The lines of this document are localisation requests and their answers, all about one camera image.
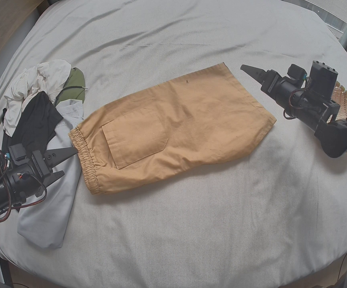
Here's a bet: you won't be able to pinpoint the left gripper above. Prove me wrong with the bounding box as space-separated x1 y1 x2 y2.
3 147 79 206

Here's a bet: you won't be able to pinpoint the bed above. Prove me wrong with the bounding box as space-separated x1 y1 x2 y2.
0 0 347 288

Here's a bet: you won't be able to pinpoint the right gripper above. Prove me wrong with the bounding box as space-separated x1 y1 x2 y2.
260 69 308 108

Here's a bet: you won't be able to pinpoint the pale blue garment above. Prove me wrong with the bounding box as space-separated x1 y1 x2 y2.
18 99 85 249

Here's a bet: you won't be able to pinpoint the green garment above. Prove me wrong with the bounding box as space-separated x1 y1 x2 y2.
54 67 87 104

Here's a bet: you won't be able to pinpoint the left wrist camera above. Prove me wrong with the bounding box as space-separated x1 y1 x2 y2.
8 144 29 165

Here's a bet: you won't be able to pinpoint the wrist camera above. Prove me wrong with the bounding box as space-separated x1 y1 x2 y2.
8 144 29 165
287 64 308 85

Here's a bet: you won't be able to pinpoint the round woven basket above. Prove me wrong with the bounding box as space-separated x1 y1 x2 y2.
326 81 347 155

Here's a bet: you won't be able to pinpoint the white garment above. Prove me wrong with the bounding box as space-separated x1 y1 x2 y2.
4 59 73 137

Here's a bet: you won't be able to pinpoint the black garment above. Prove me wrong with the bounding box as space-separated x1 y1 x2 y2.
1 91 64 161

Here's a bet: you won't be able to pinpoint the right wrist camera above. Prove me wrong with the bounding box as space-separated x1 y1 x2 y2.
287 64 308 85

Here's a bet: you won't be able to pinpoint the tan drawstring shorts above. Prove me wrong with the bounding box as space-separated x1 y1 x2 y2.
68 62 277 196

